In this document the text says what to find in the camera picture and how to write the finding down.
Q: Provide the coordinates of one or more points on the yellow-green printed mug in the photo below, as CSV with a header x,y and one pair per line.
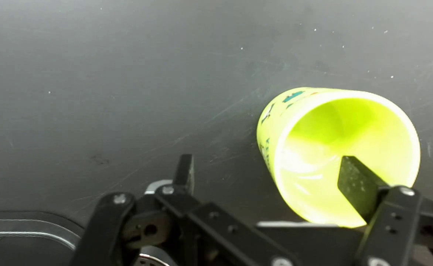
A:
x,y
324,127

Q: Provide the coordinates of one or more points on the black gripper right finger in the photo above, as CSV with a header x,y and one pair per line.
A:
x,y
390,216

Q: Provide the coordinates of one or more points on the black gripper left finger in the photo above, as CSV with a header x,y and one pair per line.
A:
x,y
216,222

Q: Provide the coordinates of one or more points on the black round rimmed object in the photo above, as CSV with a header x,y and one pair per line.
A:
x,y
24,241

